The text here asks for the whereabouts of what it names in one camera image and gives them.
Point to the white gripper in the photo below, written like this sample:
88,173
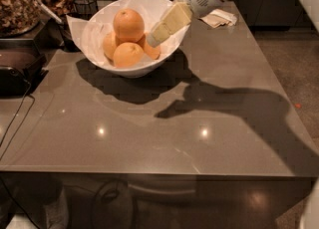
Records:
177,17

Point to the orange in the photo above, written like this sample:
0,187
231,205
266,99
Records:
152,52
110,43
128,25
127,54

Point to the white bowl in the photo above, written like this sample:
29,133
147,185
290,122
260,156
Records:
99,24

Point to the folded paper napkins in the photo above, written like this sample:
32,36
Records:
218,18

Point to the white paper liner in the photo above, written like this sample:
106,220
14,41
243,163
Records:
77,31

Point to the large glass snack jar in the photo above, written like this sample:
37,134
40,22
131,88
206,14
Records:
17,17

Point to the black appliance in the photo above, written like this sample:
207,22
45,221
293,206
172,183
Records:
21,68

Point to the black wire cup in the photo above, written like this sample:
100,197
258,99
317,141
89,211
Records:
86,9

